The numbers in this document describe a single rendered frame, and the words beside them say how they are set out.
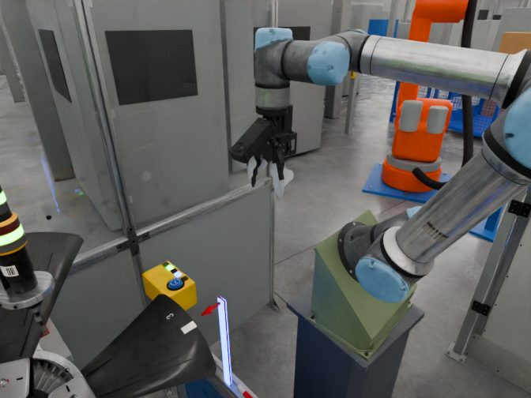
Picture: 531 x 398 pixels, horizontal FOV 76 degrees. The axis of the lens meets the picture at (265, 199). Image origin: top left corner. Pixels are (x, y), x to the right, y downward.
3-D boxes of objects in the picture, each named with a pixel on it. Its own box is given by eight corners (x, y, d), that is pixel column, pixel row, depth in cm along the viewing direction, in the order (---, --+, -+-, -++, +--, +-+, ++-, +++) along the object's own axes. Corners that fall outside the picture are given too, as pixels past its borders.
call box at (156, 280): (145, 298, 116) (141, 272, 111) (171, 283, 122) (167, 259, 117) (171, 324, 106) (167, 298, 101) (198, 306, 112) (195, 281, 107)
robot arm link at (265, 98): (273, 90, 69) (245, 84, 74) (272, 113, 71) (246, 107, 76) (297, 86, 73) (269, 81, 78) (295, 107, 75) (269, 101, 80)
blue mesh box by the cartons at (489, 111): (437, 132, 617) (451, 75, 571) (473, 122, 680) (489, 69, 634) (487, 145, 553) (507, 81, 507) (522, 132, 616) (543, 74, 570)
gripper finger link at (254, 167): (266, 182, 90) (276, 154, 84) (250, 188, 86) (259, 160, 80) (258, 174, 91) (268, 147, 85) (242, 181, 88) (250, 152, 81)
